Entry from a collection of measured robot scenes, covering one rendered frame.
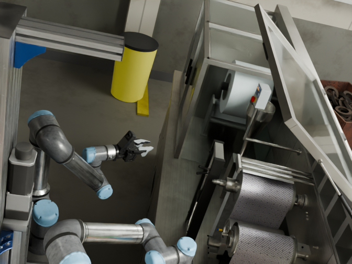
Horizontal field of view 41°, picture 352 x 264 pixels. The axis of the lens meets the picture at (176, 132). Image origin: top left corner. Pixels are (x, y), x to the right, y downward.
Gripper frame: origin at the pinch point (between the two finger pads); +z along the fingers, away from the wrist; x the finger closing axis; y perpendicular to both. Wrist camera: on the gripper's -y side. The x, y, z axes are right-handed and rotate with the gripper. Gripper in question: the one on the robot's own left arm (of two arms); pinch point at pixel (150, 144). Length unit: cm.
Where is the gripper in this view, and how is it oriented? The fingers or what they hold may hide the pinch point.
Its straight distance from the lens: 244.5
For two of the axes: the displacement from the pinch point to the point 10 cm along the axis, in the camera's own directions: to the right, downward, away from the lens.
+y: -3.1, 7.2, 6.2
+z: 8.4, -1.0, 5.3
